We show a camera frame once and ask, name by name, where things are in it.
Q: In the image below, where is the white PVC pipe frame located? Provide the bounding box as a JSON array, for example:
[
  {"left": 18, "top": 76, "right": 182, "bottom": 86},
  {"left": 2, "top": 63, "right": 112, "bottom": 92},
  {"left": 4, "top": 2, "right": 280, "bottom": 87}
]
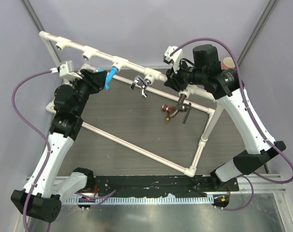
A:
[{"left": 46, "top": 32, "right": 223, "bottom": 177}]

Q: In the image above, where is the pink ceramic mug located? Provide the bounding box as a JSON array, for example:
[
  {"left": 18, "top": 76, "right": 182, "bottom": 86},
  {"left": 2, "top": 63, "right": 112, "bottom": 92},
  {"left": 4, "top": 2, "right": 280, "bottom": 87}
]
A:
[{"left": 221, "top": 57, "right": 235, "bottom": 70}]

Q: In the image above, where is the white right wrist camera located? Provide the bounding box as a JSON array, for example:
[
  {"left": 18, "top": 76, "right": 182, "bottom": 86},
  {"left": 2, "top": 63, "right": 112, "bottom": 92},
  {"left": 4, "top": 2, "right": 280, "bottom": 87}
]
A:
[{"left": 163, "top": 46, "right": 183, "bottom": 73}]

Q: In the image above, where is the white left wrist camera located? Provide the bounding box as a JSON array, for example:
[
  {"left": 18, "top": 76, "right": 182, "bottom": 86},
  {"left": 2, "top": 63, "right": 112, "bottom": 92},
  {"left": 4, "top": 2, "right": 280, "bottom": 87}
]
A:
[{"left": 50, "top": 61, "right": 82, "bottom": 82}]

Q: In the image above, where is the aluminium corner profile right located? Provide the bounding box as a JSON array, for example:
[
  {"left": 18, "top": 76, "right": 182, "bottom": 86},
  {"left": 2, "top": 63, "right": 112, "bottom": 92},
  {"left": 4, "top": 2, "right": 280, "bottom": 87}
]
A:
[{"left": 237, "top": 0, "right": 279, "bottom": 66}]

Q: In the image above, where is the aluminium corner profile left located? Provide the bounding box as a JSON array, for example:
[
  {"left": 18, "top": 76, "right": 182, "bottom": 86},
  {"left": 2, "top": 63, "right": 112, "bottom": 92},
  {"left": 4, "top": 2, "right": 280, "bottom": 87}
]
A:
[{"left": 20, "top": 0, "right": 61, "bottom": 73}]

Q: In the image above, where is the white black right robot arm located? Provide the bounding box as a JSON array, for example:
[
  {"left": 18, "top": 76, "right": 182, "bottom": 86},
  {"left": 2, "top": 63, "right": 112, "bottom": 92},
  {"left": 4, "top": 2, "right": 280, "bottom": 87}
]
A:
[{"left": 163, "top": 44, "right": 286, "bottom": 191}]

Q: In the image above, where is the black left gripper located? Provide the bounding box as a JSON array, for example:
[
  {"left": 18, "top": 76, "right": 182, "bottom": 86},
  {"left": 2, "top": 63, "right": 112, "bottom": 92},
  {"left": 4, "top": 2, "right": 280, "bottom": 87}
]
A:
[{"left": 70, "top": 70, "right": 108, "bottom": 116}]

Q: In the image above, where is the grey plastic faucet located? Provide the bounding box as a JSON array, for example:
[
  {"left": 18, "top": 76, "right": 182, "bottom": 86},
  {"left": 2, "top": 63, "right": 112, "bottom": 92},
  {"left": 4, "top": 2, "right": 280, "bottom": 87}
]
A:
[{"left": 170, "top": 94, "right": 192, "bottom": 124}]

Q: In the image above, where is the chrome metal faucet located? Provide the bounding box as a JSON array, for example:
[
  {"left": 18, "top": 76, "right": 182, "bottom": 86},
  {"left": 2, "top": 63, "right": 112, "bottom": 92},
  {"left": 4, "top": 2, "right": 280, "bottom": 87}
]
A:
[{"left": 130, "top": 75, "right": 150, "bottom": 99}]

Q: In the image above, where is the brown plastic faucet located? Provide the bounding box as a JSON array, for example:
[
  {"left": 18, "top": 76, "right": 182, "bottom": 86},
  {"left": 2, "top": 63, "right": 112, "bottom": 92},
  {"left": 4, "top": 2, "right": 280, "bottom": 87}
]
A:
[{"left": 161, "top": 104, "right": 175, "bottom": 122}]

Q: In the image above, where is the slotted cable duct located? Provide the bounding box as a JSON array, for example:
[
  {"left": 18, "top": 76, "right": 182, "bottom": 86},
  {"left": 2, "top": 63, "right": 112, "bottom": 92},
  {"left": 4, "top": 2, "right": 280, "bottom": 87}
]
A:
[{"left": 65, "top": 195, "right": 214, "bottom": 206}]

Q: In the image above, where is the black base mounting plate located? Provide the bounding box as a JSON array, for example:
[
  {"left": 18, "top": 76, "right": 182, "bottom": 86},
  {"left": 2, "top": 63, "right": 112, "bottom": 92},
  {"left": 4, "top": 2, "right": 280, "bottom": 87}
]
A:
[{"left": 88, "top": 175, "right": 239, "bottom": 198}]

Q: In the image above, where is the aluminium corner profile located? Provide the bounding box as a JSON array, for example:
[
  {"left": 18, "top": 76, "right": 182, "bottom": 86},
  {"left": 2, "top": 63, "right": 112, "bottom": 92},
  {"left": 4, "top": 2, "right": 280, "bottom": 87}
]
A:
[
  {"left": 237, "top": 0, "right": 279, "bottom": 66},
  {"left": 20, "top": 0, "right": 61, "bottom": 73}
]

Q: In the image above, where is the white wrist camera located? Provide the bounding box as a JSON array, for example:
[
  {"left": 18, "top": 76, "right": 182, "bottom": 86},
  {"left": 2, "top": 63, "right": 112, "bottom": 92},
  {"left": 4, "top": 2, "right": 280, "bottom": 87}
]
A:
[
  {"left": 163, "top": 46, "right": 183, "bottom": 73},
  {"left": 50, "top": 61, "right": 82, "bottom": 82}
]

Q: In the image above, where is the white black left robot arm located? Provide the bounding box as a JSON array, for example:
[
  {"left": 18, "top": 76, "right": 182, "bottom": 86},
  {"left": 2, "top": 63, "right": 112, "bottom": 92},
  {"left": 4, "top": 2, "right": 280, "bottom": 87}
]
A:
[{"left": 11, "top": 68, "right": 107, "bottom": 223}]

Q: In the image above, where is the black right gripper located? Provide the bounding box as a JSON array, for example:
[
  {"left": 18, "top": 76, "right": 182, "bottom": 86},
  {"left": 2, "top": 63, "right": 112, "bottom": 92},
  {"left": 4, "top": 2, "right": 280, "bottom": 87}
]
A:
[{"left": 164, "top": 58, "right": 205, "bottom": 93}]

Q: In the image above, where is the blue plastic faucet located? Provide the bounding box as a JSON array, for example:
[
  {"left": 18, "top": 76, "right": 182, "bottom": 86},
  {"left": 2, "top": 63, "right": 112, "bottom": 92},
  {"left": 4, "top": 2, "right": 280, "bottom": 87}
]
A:
[{"left": 95, "top": 67, "right": 118, "bottom": 90}]

